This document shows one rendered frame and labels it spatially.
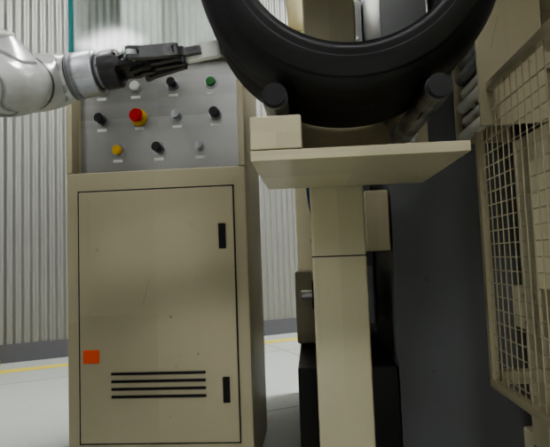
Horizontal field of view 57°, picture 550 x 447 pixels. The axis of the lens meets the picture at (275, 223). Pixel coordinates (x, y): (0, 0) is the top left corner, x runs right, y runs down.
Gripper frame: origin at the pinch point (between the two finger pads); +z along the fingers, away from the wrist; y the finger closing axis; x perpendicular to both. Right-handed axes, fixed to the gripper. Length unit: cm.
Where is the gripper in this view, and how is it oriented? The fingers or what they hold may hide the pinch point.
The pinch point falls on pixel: (202, 51)
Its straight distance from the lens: 104.8
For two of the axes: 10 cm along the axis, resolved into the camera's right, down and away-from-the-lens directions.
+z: 9.8, -1.7, -0.6
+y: 0.7, 0.7, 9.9
